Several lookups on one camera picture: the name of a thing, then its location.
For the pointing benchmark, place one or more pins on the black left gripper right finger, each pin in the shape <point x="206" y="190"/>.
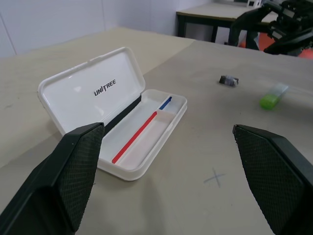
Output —
<point x="276" y="176"/>

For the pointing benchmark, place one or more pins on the white rectangular case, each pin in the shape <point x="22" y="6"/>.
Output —
<point x="85" y="85"/>

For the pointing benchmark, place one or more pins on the small white box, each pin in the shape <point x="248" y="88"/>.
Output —
<point x="253" y="3"/>

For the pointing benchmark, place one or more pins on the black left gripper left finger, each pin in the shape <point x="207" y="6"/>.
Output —
<point x="61" y="176"/>

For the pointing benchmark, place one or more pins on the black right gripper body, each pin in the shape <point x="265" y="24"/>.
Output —
<point x="293" y="17"/>

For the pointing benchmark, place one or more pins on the red pen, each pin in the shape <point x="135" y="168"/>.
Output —
<point x="134" y="137"/>

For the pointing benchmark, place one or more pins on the green capped clear eraser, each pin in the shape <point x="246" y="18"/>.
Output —
<point x="267" y="101"/>

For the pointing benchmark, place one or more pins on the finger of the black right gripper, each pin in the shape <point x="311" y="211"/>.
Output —
<point x="288" y="42"/>
<point x="249" y="18"/>

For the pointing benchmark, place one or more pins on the dark framed background table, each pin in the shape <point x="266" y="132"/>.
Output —
<point x="207" y="14"/>

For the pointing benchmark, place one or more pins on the blue pen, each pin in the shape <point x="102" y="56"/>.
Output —
<point x="165" y="102"/>

